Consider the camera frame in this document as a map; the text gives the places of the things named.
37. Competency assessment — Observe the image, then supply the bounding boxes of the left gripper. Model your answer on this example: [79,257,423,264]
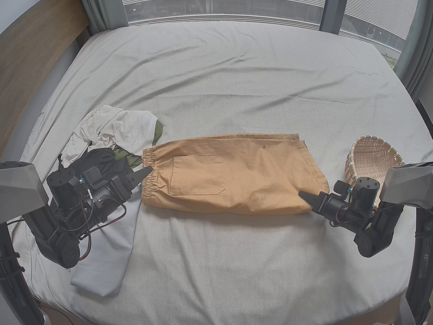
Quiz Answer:
[91,174,136,211]

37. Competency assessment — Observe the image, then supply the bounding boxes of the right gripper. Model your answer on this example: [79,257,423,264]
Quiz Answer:
[312,192,353,225]

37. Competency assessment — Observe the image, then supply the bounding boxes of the black garment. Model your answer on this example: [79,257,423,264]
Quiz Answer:
[56,148,136,195]

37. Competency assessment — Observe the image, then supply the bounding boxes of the tan shorts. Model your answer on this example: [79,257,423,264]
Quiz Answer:
[140,133,330,216]

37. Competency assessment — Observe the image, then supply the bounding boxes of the green garment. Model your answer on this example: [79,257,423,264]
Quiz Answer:
[113,121,164,170]

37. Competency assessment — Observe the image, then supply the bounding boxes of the white garment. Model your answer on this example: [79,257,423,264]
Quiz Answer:
[62,105,158,168]

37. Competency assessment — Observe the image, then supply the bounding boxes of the round woven basket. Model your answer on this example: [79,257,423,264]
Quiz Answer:
[344,135,407,212]

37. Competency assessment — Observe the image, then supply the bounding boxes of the pale blue garment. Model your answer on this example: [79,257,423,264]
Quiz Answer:
[69,195,141,298]

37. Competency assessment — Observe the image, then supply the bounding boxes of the bed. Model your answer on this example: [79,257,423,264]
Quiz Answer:
[0,0,433,325]

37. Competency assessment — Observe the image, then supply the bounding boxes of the grey-green curtain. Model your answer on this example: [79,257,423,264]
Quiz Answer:
[394,0,433,97]
[62,0,131,35]

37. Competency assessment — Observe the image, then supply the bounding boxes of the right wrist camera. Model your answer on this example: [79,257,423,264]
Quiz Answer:
[333,180,351,196]

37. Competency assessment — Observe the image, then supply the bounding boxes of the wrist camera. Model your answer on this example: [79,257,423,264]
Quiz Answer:
[333,180,351,196]
[81,167,104,189]

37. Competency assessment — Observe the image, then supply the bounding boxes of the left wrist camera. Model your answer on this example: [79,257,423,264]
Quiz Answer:
[81,167,104,189]

